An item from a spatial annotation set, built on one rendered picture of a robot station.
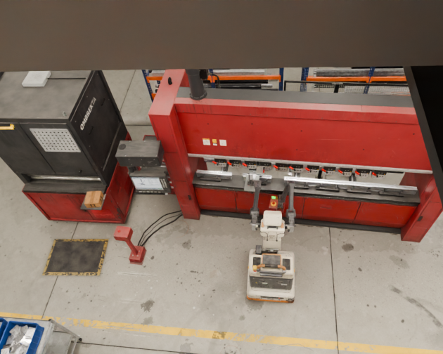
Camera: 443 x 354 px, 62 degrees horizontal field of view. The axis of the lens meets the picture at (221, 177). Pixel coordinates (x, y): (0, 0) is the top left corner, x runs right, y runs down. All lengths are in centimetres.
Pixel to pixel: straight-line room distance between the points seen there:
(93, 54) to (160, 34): 4
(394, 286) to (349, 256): 69
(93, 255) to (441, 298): 491
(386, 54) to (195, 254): 554
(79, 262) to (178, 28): 604
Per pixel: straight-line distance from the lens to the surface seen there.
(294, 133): 437
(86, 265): 610
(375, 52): 19
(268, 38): 18
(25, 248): 675
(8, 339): 508
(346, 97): 426
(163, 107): 426
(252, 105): 411
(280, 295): 510
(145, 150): 435
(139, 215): 623
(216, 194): 540
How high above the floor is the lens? 509
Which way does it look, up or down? 53 degrees down
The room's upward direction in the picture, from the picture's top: 9 degrees counter-clockwise
